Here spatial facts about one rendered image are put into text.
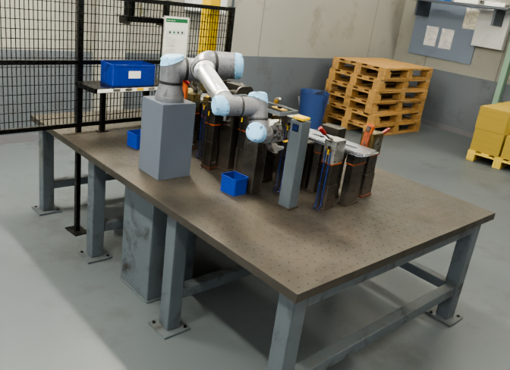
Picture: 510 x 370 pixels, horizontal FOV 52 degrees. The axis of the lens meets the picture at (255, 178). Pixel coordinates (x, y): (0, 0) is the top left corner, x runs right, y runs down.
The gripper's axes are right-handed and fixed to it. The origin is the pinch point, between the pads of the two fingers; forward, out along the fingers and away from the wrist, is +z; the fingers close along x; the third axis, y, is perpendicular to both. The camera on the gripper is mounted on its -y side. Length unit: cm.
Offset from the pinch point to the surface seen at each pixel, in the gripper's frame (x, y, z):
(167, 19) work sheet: 100, -83, 99
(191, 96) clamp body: 39, -62, 68
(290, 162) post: -12.3, 1.9, 18.1
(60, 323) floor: -72, -123, -6
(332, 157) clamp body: -13.3, 21.1, 26.2
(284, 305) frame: -66, 2, -37
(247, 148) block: -0.9, -21.2, 29.4
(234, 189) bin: -20.3, -29.6, 21.9
